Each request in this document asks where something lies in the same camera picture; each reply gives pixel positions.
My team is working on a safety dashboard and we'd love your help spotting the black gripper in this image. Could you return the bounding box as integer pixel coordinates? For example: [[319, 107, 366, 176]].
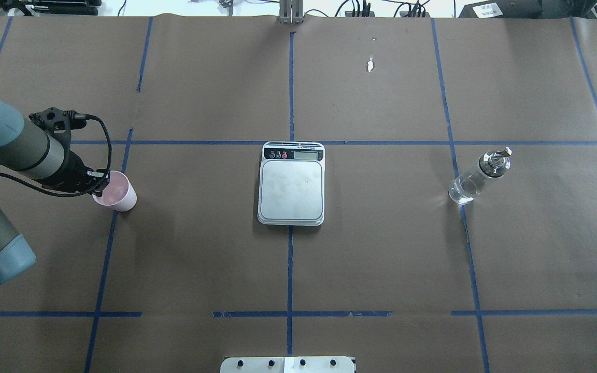
[[45, 151, 110, 195]]

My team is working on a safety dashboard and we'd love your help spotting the glass sauce dispenser bottle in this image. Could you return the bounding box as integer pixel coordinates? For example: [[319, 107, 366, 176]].
[[448, 147, 513, 205]]

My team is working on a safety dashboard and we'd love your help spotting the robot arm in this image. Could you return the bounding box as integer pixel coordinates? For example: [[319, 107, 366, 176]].
[[0, 100, 113, 286]]

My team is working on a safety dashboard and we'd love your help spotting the digital kitchen scale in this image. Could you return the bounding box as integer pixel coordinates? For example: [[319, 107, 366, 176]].
[[257, 141, 325, 226]]

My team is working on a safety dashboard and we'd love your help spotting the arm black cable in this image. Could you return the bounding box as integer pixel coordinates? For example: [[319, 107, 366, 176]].
[[0, 113, 113, 198]]

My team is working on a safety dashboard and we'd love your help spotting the aluminium frame post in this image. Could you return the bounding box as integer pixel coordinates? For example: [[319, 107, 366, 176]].
[[278, 0, 305, 24]]

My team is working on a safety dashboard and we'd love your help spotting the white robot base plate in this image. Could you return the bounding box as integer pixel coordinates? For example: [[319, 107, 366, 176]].
[[220, 355, 357, 372]]

